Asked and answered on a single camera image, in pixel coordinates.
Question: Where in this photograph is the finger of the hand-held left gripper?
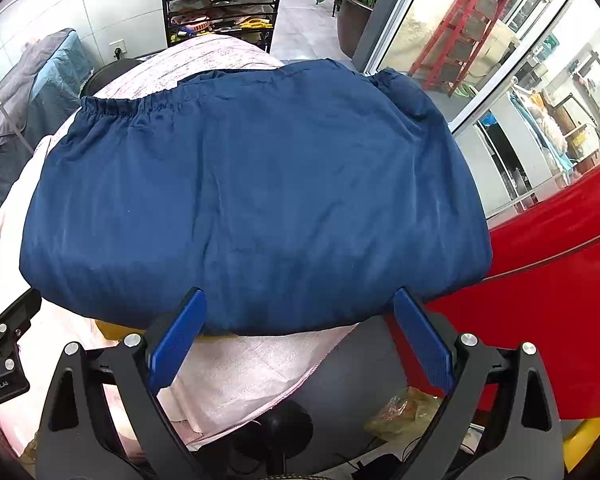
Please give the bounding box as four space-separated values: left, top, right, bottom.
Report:
0 287 43 341

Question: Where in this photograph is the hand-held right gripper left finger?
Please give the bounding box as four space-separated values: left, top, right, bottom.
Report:
35 287 208 480

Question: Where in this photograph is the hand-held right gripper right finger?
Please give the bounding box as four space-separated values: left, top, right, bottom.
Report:
392 287 566 480

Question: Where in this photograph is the yellow item under jacket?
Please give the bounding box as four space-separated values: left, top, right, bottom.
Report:
96 319 147 345

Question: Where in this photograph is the clear plastic food bag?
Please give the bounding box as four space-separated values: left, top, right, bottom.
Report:
364 386 445 444

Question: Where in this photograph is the pink table cloth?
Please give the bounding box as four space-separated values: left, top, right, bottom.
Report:
0 34 362 463

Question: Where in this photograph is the red glossy panel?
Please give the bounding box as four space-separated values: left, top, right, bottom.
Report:
387 147 600 418

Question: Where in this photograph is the black round stand base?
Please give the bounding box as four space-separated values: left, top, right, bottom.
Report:
231 400 314 462

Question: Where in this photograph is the grey blue jacket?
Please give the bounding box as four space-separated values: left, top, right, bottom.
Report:
0 27 97 238

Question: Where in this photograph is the yellow curved object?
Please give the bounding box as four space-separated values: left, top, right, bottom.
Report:
561 416 600 470

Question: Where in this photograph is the black chair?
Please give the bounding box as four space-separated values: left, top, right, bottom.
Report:
77 57 147 98

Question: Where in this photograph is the glass sliding door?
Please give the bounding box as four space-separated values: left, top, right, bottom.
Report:
362 0 600 222

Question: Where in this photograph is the red ladder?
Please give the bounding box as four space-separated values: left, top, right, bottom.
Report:
406 0 523 97

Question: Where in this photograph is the brown plant pot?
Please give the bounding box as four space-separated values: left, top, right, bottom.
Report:
336 0 377 59

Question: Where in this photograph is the black shelf cart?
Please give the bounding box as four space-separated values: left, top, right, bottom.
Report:
161 0 286 55

